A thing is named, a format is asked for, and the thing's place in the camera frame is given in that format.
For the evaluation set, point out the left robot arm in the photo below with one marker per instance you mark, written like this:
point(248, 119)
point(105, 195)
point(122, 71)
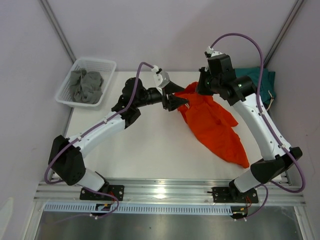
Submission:
point(67, 153)

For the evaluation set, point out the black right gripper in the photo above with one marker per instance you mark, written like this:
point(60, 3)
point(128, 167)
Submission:
point(204, 72)

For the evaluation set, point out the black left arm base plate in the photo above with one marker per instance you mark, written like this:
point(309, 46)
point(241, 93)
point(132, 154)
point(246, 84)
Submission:
point(103, 194)

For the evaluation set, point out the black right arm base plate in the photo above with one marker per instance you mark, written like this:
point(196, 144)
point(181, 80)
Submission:
point(223, 194)

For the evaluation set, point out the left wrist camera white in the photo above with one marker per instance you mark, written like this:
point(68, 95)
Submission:
point(161, 77)

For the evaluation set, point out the folded green shorts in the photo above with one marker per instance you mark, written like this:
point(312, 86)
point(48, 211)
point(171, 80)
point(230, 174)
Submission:
point(267, 91)

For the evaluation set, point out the grey shorts in basket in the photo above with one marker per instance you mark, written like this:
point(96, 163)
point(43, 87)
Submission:
point(85, 86)

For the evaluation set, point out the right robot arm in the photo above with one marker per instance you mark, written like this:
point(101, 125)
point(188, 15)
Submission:
point(277, 154)

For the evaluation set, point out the aluminium corner post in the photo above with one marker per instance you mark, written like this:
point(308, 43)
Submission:
point(47, 9)
point(285, 27)

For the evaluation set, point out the white slotted cable duct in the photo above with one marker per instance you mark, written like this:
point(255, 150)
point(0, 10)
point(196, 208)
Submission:
point(132, 208)

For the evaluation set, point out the aluminium corner post left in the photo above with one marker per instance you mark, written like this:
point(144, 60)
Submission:
point(47, 9)

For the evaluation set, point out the aluminium corner post right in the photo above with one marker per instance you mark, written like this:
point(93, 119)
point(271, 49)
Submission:
point(285, 27)

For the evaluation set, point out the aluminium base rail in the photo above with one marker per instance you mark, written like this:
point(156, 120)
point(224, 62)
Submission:
point(166, 191)

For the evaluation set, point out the orange shorts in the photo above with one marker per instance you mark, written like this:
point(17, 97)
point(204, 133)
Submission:
point(212, 125)

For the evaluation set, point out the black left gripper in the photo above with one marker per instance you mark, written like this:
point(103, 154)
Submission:
point(174, 102)

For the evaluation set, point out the white plastic basket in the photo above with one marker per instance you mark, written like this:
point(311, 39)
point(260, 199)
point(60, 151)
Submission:
point(105, 67)

